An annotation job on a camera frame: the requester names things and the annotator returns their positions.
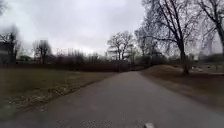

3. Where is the grey asphalt path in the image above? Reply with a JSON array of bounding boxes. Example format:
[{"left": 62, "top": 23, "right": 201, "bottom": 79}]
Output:
[{"left": 0, "top": 70, "right": 224, "bottom": 128}]

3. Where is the row of bare trees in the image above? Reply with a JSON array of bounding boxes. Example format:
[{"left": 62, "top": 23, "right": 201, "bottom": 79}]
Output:
[{"left": 53, "top": 47, "right": 108, "bottom": 66}]

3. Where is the dark hedge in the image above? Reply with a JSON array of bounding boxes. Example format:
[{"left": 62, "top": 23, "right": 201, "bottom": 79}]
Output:
[{"left": 0, "top": 61, "right": 134, "bottom": 73}]

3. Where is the large bare tree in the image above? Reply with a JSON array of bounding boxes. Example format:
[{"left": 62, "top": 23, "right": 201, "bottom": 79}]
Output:
[{"left": 141, "top": 0, "right": 201, "bottom": 76}]

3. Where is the brown grass bank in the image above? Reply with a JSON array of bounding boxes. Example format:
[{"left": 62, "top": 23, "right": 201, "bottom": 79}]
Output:
[{"left": 139, "top": 64, "right": 224, "bottom": 108}]

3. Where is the green grass field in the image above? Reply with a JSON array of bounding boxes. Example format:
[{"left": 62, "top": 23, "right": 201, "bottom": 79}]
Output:
[{"left": 0, "top": 68, "right": 118, "bottom": 118}]

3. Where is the building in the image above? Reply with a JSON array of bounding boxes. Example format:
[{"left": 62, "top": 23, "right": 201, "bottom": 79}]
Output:
[{"left": 0, "top": 41, "right": 16, "bottom": 66}]

